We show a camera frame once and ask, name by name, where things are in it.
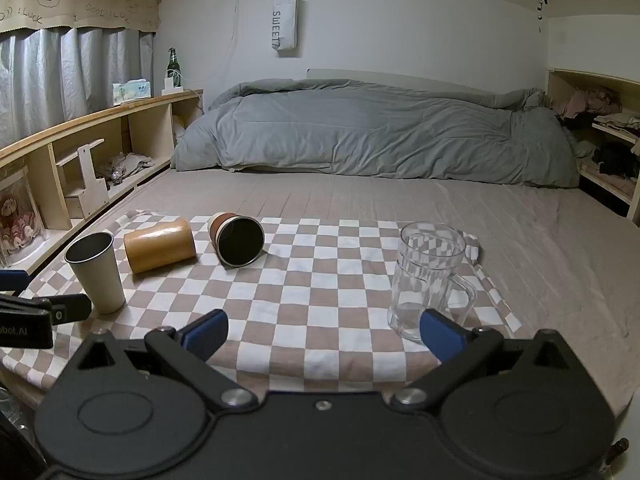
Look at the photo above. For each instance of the wooden cup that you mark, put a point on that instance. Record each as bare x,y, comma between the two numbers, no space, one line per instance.
160,246

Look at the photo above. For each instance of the beige printed valance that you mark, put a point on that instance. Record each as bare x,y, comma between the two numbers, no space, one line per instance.
80,0

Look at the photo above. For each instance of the grey crumpled clothes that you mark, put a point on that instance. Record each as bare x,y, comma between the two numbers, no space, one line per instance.
127,165

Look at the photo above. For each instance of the small white box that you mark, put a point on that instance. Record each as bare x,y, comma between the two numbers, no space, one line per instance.
172,83

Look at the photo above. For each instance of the clear plastic mug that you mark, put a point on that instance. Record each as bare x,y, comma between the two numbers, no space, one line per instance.
425,270

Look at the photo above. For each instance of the white tote bag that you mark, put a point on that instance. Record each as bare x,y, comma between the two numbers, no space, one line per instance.
285,20

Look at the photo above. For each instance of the cream metal cup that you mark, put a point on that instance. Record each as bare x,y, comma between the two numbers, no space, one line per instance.
97,280

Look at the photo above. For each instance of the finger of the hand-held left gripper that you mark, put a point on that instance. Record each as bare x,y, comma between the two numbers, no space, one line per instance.
12,280
70,307

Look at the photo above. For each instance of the wooden stand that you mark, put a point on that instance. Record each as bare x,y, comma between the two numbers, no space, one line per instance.
90,180

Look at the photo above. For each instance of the black wall hook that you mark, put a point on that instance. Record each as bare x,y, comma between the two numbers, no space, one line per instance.
542,4

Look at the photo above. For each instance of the tissue box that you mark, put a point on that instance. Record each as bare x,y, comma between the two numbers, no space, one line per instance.
131,91

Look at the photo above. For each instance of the long wooden shelf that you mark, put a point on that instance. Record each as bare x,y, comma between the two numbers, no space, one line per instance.
140,127

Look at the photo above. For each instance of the grey duvet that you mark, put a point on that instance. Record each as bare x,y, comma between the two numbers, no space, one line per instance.
375,130

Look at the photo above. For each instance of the green glass bottle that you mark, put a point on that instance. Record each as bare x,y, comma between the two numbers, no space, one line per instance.
173,65

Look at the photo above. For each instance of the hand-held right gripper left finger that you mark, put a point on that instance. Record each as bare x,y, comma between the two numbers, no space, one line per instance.
206,332

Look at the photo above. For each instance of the black clothes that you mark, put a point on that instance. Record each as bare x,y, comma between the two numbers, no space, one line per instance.
617,160

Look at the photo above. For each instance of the plush toy in clear bag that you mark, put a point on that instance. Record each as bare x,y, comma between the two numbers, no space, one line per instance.
17,220

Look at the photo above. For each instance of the brown white checkered cloth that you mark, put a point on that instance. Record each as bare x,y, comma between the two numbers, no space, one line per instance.
310,285

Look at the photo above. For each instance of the brown and black cup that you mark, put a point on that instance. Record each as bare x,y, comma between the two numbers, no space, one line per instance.
237,241

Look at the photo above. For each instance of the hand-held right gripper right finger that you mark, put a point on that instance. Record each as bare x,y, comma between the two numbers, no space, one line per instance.
442,336

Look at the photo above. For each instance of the pink clothes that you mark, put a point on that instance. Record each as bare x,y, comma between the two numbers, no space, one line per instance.
590,100

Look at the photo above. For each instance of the beige folded clothes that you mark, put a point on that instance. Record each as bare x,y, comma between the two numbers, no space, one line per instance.
617,121

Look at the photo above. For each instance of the grey curtain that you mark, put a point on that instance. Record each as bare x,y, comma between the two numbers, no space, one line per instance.
70,75

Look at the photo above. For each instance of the wooden cubby shelf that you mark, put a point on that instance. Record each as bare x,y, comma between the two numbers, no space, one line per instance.
560,85

